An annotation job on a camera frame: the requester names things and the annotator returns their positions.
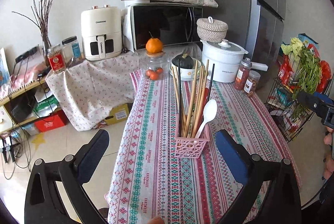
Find pink plastic utensil basket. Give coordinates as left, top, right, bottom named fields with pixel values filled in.
left=173, top=113, right=210, bottom=159

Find brown wooden chopstick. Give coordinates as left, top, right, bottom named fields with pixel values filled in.
left=191, top=60, right=209, bottom=138
left=185, top=60, right=198, bottom=137

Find white plastic spoon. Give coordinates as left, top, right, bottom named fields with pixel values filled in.
left=195, top=99, right=217, bottom=139

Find printed bamboo chopstick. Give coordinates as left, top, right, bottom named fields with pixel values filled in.
left=192, top=66, right=204, bottom=136

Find red plastic spoon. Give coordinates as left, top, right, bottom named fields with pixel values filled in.
left=201, top=87, right=209, bottom=115

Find person's right hand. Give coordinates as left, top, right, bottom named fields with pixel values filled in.
left=323, top=126, right=334, bottom=180

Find green leafy vegetables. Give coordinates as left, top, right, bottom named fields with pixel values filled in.
left=281, top=38, right=322, bottom=119

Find red plastic bag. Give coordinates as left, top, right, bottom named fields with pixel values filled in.
left=278, top=42, right=332, bottom=93

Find jar of dried slices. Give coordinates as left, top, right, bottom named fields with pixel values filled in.
left=243, top=70, right=261, bottom=97

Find red cardboard box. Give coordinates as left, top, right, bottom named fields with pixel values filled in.
left=33, top=111, right=68, bottom=132

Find jar of red dried fruit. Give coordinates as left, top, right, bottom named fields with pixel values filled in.
left=234, top=58, right=252, bottom=90

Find white electric cooking pot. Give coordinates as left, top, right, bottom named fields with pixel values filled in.
left=200, top=38, right=269, bottom=83

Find striped patterned tablecloth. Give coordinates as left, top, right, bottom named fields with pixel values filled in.
left=106, top=71, right=292, bottom=223

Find yellow cardboard box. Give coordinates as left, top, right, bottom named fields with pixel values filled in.
left=93, top=103, right=132, bottom=129

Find floral white cloth cover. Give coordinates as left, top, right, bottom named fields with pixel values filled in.
left=45, top=44, right=203, bottom=132

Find white floral ceramic bowl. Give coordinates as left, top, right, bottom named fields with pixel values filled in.
left=169, top=58, right=203, bottom=82

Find dark green pumpkin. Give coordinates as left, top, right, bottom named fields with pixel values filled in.
left=172, top=53, right=194, bottom=69

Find red label glass jar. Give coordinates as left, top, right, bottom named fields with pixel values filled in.
left=48, top=44, right=66, bottom=74

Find blue label clear container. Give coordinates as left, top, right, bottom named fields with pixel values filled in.
left=62, top=36, right=82, bottom=68

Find glass jar with tomatoes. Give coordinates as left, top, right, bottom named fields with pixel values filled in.
left=143, top=51, right=169, bottom=81

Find orange tangerine on jar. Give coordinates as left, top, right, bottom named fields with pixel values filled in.
left=145, top=32, right=163, bottom=54

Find white air fryer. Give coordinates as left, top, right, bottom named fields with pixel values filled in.
left=81, top=5, right=122, bottom=61

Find black microwave oven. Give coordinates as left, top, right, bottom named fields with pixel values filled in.
left=123, top=3, right=203, bottom=51

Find vase with dry branches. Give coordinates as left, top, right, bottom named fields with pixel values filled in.
left=13, top=0, right=53, bottom=66

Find black wire rack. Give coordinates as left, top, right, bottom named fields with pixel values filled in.
left=264, top=57, right=330, bottom=143

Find woven rope lidded basket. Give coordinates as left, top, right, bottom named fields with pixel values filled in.
left=196, top=17, right=228, bottom=43

